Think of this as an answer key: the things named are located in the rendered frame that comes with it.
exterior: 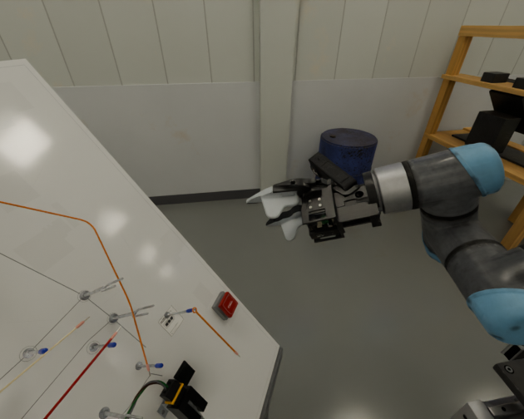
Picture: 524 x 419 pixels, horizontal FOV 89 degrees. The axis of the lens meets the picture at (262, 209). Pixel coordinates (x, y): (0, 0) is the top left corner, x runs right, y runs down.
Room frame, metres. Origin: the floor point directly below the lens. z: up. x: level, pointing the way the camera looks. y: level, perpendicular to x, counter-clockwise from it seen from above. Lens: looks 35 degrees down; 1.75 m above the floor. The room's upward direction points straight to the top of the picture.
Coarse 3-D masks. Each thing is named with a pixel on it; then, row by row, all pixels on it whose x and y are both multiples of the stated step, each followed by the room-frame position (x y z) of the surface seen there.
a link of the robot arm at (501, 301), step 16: (480, 240) 0.27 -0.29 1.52; (448, 256) 0.27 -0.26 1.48; (464, 256) 0.25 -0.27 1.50; (480, 256) 0.24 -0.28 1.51; (496, 256) 0.24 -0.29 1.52; (512, 256) 0.22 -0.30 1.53; (448, 272) 0.26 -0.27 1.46; (464, 272) 0.23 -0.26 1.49; (480, 272) 0.22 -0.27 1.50; (496, 272) 0.21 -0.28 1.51; (512, 272) 0.21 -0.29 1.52; (464, 288) 0.22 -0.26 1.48; (480, 288) 0.20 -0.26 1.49; (496, 288) 0.19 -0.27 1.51; (512, 288) 0.19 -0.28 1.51; (480, 304) 0.19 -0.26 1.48; (496, 304) 0.18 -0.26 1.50; (512, 304) 0.17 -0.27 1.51; (480, 320) 0.18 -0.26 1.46; (496, 320) 0.17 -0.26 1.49; (512, 320) 0.16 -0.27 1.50; (496, 336) 0.17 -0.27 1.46; (512, 336) 0.16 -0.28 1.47
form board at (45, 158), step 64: (0, 64) 0.60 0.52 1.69; (0, 128) 0.49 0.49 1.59; (64, 128) 0.58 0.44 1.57; (0, 192) 0.40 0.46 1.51; (64, 192) 0.46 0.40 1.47; (128, 192) 0.56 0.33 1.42; (0, 256) 0.31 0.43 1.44; (64, 256) 0.36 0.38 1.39; (128, 256) 0.43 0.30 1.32; (192, 256) 0.52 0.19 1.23; (0, 320) 0.24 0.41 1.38; (64, 320) 0.27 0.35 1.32; (128, 320) 0.32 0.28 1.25; (192, 320) 0.38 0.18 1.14; (256, 320) 0.49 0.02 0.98; (0, 384) 0.17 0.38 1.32; (64, 384) 0.19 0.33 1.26; (128, 384) 0.22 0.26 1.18; (192, 384) 0.27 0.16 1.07; (256, 384) 0.33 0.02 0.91
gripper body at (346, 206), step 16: (368, 176) 0.36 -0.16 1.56; (304, 192) 0.38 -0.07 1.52; (320, 192) 0.37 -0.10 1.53; (336, 192) 0.37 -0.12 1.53; (352, 192) 0.36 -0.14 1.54; (368, 192) 0.33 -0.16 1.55; (304, 208) 0.36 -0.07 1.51; (320, 208) 0.34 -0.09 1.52; (336, 208) 0.34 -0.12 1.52; (352, 208) 0.33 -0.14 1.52; (368, 208) 0.32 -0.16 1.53; (320, 224) 0.34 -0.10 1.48; (336, 224) 0.34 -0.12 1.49; (352, 224) 0.32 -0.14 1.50; (320, 240) 0.34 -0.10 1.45
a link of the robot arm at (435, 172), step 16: (480, 144) 0.34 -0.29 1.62; (416, 160) 0.35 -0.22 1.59; (432, 160) 0.34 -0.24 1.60; (448, 160) 0.33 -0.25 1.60; (464, 160) 0.32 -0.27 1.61; (480, 160) 0.32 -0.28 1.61; (496, 160) 0.31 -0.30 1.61; (416, 176) 0.33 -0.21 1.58; (432, 176) 0.32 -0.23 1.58; (448, 176) 0.31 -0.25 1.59; (464, 176) 0.31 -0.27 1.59; (480, 176) 0.30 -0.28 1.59; (496, 176) 0.30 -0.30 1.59; (416, 192) 0.32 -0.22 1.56; (432, 192) 0.31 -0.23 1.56; (448, 192) 0.31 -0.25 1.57; (464, 192) 0.31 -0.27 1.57; (480, 192) 0.30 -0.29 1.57; (416, 208) 0.32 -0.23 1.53; (432, 208) 0.32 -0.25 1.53; (448, 208) 0.31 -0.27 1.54; (464, 208) 0.30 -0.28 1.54
